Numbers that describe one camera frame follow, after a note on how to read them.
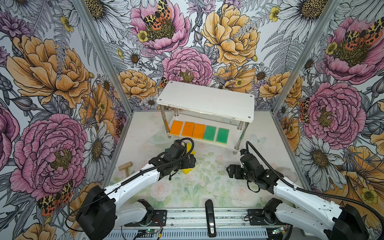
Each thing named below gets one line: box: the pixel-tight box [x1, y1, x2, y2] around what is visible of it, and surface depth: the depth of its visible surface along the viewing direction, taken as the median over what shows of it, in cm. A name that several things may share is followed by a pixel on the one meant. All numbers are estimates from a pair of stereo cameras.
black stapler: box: [205, 199, 216, 238], surface depth 73 cm
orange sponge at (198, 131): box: [192, 123, 206, 140], surface depth 104 cm
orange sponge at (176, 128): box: [169, 120, 184, 136], surface depth 102 cm
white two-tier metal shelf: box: [156, 80, 255, 152], surface depth 89 cm
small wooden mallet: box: [118, 161, 134, 178], surface depth 93 cm
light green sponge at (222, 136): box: [215, 127, 230, 145], surface depth 99 cm
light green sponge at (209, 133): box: [203, 125, 217, 142], surface depth 101 cm
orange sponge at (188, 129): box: [181, 121, 195, 137], surface depth 102 cm
